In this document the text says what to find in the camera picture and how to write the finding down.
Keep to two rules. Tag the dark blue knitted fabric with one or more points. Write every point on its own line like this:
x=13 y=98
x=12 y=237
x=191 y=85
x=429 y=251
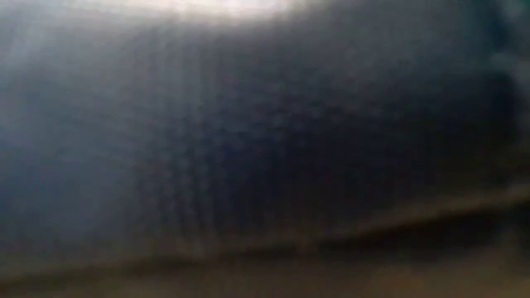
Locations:
x=232 y=124

